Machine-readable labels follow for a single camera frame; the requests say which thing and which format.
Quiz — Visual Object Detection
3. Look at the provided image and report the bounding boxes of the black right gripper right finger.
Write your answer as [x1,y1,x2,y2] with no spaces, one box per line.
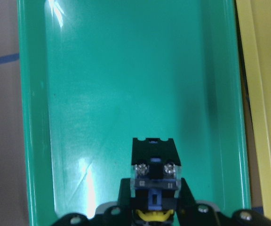
[176,178,222,226]

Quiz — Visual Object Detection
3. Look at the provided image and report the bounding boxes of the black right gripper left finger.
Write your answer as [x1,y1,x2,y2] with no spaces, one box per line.
[97,178,136,226]

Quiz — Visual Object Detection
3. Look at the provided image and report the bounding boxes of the yellow push button switch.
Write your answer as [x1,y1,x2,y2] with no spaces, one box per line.
[130,138,181,226]

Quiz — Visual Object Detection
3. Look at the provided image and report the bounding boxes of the green plastic tray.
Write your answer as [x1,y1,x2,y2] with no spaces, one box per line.
[17,0,251,226]

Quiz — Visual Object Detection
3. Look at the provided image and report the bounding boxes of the yellow plastic tray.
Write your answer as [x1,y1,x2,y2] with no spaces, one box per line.
[236,0,271,219]

